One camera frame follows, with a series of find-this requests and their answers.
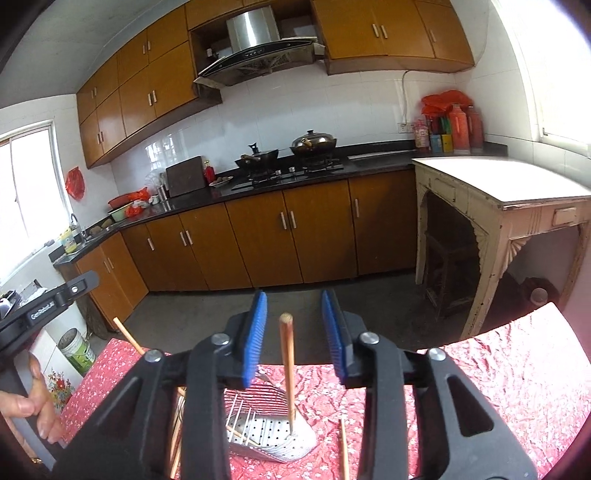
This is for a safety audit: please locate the black gas stove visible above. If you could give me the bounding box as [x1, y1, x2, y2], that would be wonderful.
[230, 157, 347, 191]

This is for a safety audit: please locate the dark pot with knob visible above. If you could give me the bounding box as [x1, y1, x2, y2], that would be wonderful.
[516, 275, 562, 315]

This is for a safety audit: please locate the red floral tablecloth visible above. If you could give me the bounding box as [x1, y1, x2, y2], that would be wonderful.
[60, 302, 591, 480]

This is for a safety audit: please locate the white floral cabinet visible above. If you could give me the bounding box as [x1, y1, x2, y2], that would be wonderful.
[30, 330, 80, 415]

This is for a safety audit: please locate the small kitchen window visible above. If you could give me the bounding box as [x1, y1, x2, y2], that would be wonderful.
[0, 120, 64, 281]

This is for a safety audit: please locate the long wooden wall cabinet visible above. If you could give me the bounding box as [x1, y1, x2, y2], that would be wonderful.
[76, 4, 223, 169]

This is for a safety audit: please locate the dark wooden stool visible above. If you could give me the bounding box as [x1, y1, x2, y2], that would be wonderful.
[422, 230, 482, 320]

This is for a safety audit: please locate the white wall cable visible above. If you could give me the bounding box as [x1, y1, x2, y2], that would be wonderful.
[401, 69, 417, 123]

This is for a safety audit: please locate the large bright window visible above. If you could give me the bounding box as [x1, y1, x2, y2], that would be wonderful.
[488, 0, 591, 158]

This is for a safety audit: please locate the metal wire chopstick holder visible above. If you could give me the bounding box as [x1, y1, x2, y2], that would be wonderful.
[223, 374, 319, 463]

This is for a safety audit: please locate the dark wok with lid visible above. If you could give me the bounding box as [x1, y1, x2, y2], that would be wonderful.
[289, 130, 338, 158]

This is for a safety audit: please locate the hanging red plastic bag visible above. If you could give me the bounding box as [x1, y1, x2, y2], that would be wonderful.
[64, 167, 86, 200]

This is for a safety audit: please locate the steel range hood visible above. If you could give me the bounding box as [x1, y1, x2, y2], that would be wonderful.
[193, 6, 327, 88]

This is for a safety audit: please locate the light wooden chopstick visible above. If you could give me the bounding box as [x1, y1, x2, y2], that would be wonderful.
[113, 317, 254, 448]

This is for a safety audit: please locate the green and white bucket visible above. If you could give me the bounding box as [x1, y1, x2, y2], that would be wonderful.
[57, 328, 97, 376]

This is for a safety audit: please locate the brown wooden chopstick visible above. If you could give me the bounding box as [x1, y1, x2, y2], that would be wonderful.
[278, 312, 297, 426]
[338, 418, 350, 480]
[167, 406, 184, 480]

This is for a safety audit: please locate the worn white wooden table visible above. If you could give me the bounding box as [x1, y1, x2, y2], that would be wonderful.
[410, 155, 591, 340]

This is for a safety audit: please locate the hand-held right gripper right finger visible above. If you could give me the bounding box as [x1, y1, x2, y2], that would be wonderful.
[321, 289, 539, 480]

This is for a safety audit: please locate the brown red thermos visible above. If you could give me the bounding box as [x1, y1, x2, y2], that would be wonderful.
[466, 104, 486, 154]

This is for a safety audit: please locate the black pan with lid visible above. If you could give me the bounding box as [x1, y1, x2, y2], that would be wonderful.
[234, 143, 281, 171]

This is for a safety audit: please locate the person's left hand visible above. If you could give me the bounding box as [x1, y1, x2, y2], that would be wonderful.
[0, 354, 66, 463]

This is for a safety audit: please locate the red plastic basin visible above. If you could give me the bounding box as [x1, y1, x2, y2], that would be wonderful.
[107, 191, 149, 209]

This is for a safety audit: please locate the dark wooden cutting board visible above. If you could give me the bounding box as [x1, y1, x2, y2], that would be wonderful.
[165, 155, 208, 199]

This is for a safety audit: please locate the short wooden wall cabinet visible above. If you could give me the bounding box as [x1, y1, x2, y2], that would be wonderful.
[311, 0, 476, 77]

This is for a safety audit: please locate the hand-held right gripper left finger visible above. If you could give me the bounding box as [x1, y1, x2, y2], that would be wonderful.
[51, 290, 269, 480]

